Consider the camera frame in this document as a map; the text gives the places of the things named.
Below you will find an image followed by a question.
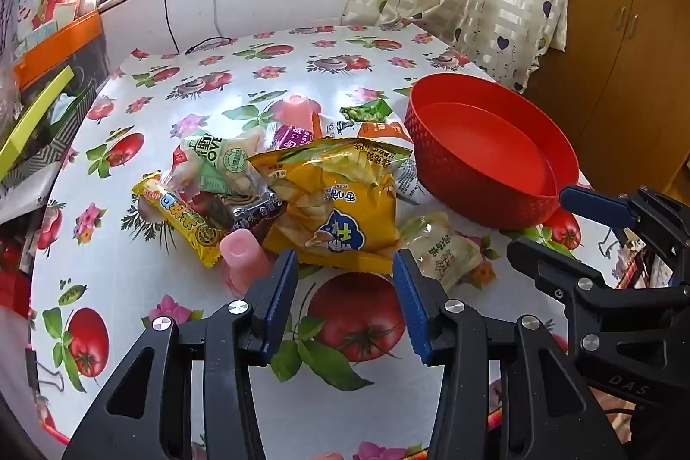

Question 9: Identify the pink jelly cup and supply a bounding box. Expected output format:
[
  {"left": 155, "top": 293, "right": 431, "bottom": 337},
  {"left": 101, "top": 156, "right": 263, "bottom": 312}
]
[
  {"left": 218, "top": 229, "right": 273, "bottom": 299},
  {"left": 267, "top": 94, "right": 324, "bottom": 129}
]

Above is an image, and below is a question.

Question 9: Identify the striped black white box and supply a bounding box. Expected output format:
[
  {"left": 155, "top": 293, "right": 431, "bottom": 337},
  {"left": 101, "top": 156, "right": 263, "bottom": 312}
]
[{"left": 0, "top": 83, "right": 103, "bottom": 202}]

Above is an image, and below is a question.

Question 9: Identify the green pea snack packet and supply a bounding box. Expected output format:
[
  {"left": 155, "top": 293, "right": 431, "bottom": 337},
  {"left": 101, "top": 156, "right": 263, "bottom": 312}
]
[{"left": 339, "top": 98, "right": 392, "bottom": 124}]

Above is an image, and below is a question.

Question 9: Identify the wooden cabinet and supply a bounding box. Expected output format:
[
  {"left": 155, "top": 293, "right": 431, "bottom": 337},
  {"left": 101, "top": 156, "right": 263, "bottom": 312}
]
[{"left": 525, "top": 0, "right": 690, "bottom": 202}]

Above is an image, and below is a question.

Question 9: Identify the black binder clip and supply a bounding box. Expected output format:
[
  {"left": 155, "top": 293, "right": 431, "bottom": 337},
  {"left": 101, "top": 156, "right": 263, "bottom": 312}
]
[{"left": 24, "top": 347, "right": 66, "bottom": 393}]

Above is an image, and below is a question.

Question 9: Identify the yellow-green box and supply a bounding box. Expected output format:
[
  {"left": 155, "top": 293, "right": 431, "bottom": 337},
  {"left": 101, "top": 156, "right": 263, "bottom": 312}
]
[{"left": 0, "top": 66, "right": 76, "bottom": 181}]

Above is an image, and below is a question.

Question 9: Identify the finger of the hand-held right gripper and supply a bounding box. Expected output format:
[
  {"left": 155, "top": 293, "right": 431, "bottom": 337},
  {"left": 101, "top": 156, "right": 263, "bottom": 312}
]
[
  {"left": 507, "top": 236, "right": 621, "bottom": 364},
  {"left": 558, "top": 185, "right": 690, "bottom": 278}
]

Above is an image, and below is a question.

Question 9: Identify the red plastic basin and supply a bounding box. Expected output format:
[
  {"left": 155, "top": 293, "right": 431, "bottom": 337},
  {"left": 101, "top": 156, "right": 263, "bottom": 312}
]
[{"left": 404, "top": 73, "right": 580, "bottom": 231}]

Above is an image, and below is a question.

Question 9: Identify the clear dark cookie packet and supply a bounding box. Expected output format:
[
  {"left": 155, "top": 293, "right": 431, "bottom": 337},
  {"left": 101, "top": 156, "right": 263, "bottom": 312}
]
[{"left": 191, "top": 180, "right": 286, "bottom": 232}]

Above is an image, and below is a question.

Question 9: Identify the long yellow snack bar packet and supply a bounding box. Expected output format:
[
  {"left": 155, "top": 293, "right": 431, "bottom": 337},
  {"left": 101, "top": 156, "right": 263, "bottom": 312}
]
[{"left": 132, "top": 172, "right": 227, "bottom": 268}]

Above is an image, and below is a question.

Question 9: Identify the pale green clear packet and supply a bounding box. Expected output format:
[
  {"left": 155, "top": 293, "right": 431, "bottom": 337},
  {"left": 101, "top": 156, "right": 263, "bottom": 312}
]
[{"left": 398, "top": 212, "right": 483, "bottom": 293}]

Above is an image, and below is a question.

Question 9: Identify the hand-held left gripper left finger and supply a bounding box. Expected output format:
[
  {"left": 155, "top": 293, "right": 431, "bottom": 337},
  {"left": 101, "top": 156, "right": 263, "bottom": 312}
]
[{"left": 62, "top": 249, "right": 300, "bottom": 460}]

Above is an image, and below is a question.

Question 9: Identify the floral tomato print tablecloth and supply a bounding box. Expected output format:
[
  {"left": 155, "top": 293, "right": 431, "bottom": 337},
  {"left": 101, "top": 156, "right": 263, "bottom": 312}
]
[{"left": 29, "top": 25, "right": 637, "bottom": 460}]

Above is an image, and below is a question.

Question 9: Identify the black cable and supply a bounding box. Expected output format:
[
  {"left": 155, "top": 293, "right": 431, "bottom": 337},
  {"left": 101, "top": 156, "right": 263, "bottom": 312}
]
[{"left": 160, "top": 0, "right": 235, "bottom": 56}]

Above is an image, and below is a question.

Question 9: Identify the large yellow chip bag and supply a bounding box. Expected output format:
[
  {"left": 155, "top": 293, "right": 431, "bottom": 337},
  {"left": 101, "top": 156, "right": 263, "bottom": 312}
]
[{"left": 248, "top": 135, "right": 416, "bottom": 275}]

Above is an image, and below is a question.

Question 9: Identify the green white biscuit packet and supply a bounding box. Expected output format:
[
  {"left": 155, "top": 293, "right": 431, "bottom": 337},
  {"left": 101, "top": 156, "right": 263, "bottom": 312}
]
[{"left": 172, "top": 132, "right": 270, "bottom": 202}]

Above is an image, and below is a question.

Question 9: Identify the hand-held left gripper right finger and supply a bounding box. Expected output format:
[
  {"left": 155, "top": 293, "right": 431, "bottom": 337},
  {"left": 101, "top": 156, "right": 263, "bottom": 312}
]
[{"left": 392, "top": 249, "right": 629, "bottom": 460}]

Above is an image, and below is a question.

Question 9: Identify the white orange snack packet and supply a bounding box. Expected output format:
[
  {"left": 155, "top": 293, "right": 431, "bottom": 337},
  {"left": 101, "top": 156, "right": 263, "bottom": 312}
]
[{"left": 326, "top": 119, "right": 427, "bottom": 205}]

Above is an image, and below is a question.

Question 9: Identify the orange box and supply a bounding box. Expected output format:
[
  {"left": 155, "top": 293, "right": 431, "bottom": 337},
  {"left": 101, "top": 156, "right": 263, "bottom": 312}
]
[{"left": 13, "top": 11, "right": 103, "bottom": 89}]

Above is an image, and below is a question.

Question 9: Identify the purple snack packet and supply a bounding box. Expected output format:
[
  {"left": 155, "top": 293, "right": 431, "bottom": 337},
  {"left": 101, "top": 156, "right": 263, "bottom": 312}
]
[{"left": 270, "top": 125, "right": 316, "bottom": 153}]

